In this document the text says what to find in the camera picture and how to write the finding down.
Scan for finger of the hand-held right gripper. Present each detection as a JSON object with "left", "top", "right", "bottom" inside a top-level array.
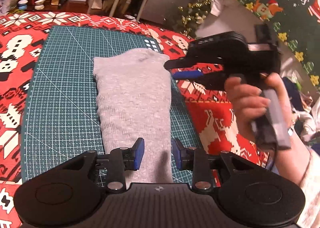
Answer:
[
  {"left": 164, "top": 57, "right": 225, "bottom": 71},
  {"left": 172, "top": 70, "right": 240, "bottom": 91}
]

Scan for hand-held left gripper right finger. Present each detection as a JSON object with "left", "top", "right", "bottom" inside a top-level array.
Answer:
[{"left": 171, "top": 138, "right": 265, "bottom": 193}]

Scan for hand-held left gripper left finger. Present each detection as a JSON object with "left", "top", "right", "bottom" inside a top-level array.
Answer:
[{"left": 56, "top": 137, "right": 145, "bottom": 193}]

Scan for grey t-shirt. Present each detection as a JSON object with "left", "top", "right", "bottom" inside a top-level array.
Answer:
[{"left": 92, "top": 48, "right": 174, "bottom": 184}]

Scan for person's right forearm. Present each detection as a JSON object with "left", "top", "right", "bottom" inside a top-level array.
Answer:
[{"left": 271, "top": 108, "right": 320, "bottom": 228}]

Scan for person's right hand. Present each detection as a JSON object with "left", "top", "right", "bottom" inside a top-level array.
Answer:
[{"left": 224, "top": 71, "right": 290, "bottom": 145}]

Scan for red patterned knit blanket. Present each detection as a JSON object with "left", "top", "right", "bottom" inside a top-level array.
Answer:
[{"left": 0, "top": 10, "right": 273, "bottom": 228}]

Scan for small Christmas tree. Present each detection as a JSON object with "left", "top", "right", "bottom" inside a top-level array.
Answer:
[{"left": 172, "top": 0, "right": 213, "bottom": 36}]

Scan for white hanging cloth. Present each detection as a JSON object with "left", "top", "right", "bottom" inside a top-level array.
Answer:
[{"left": 210, "top": 0, "right": 223, "bottom": 16}]

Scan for dark blue cloth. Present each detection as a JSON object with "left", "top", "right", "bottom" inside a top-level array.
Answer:
[{"left": 282, "top": 76, "right": 313, "bottom": 113}]

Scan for green cutting mat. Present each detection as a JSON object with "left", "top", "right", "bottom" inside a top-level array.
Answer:
[{"left": 21, "top": 25, "right": 208, "bottom": 188}]

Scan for white patterned bag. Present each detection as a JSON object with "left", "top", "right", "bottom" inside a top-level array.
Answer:
[{"left": 292, "top": 108, "right": 320, "bottom": 143}]

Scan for white plastic bags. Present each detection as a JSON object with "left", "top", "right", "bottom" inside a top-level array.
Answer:
[{"left": 0, "top": 0, "right": 20, "bottom": 13}]

